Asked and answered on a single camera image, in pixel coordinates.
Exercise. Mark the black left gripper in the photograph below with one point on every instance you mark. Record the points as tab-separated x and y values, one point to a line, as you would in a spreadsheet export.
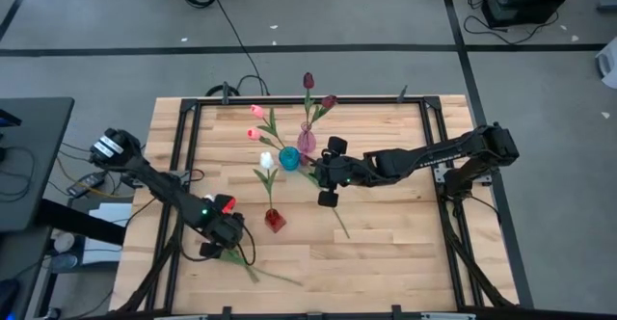
227	232

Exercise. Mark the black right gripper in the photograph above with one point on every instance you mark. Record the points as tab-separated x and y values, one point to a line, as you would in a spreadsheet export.
329	174

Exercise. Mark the pink artificial tulip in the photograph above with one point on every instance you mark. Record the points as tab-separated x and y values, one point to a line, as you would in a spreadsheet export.
258	111
253	134
229	205

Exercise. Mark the dark red artificial tulip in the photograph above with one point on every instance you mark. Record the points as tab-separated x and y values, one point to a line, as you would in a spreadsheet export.
329	101
308	80
304	159

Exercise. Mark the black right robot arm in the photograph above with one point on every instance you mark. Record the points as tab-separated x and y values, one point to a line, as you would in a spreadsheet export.
419	158

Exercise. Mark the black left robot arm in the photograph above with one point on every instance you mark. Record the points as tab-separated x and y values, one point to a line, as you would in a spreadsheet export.
159	185

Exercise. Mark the purple glass vase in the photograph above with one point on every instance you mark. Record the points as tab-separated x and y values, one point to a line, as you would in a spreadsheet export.
306	142

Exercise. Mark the blue glass vase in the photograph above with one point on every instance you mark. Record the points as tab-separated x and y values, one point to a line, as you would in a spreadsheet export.
288	160

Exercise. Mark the red glass vase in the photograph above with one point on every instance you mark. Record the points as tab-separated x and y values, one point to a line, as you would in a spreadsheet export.
275	220

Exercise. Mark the black power adapter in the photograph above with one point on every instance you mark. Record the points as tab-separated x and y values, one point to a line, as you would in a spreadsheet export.
87	184

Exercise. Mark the round white object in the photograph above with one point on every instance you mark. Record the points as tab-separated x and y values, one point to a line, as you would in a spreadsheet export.
64	243

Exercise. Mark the round grey object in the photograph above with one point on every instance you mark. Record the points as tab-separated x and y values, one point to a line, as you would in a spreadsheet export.
62	262

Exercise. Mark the black desk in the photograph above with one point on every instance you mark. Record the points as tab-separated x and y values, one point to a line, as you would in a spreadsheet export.
34	175

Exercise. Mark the blue device on desk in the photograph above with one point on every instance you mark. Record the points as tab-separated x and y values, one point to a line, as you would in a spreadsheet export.
8	118

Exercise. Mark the white plastic object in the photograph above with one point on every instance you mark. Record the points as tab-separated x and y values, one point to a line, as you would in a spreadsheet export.
608	64

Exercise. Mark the grey flat object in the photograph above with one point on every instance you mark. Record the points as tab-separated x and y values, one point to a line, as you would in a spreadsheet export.
608	6

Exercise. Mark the black aluminium table frame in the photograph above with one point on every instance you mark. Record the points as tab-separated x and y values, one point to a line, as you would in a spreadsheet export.
270	101

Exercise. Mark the black frame clamp post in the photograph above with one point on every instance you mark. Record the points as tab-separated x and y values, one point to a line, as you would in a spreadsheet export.
225	93
402	94

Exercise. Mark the silver rail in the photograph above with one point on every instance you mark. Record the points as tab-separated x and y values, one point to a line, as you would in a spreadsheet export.
313	316

